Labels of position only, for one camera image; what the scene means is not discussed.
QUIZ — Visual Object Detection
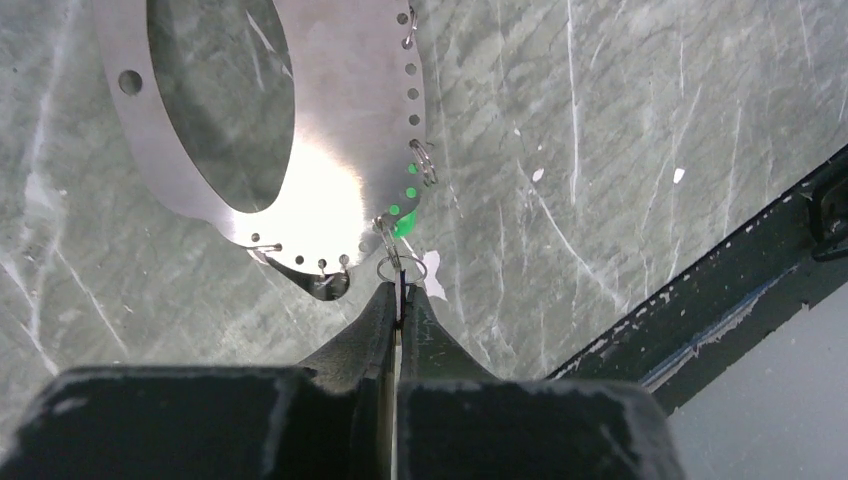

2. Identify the large metal keyring with keys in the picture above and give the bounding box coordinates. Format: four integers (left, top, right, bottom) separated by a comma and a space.
93, 1, 438, 301

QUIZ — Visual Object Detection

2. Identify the black base frame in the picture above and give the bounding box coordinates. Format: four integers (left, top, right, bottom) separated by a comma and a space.
549, 148, 847, 412

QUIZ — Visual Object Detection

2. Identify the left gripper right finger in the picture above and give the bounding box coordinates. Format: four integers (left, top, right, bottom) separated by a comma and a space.
400, 286, 497, 381

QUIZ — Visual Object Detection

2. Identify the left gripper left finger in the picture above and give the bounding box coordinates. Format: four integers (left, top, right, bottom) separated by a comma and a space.
298, 282, 397, 394

